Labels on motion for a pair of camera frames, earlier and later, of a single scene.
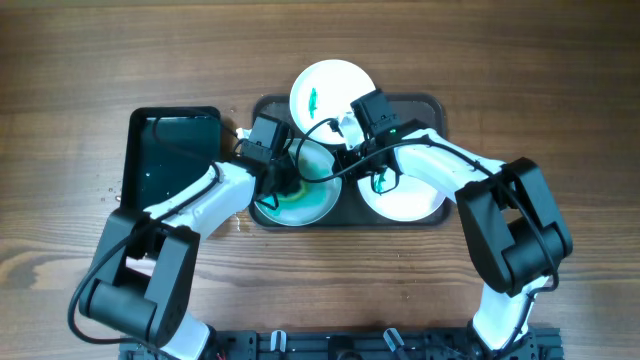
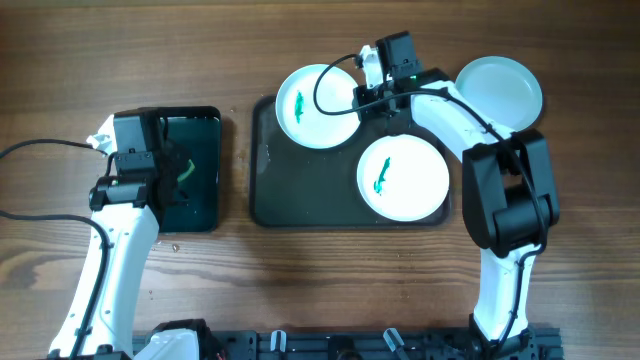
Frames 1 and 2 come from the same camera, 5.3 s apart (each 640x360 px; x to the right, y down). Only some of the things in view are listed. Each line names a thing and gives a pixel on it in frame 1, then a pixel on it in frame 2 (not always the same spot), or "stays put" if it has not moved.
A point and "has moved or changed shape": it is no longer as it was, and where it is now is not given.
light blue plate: (321, 174) to (503, 89)
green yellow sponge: (295, 195) to (192, 167)
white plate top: (325, 90) has moved or changed shape
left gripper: (282, 181) to (170, 178)
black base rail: (270, 344) stays put
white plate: (411, 200) stays put
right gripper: (367, 163) to (373, 101)
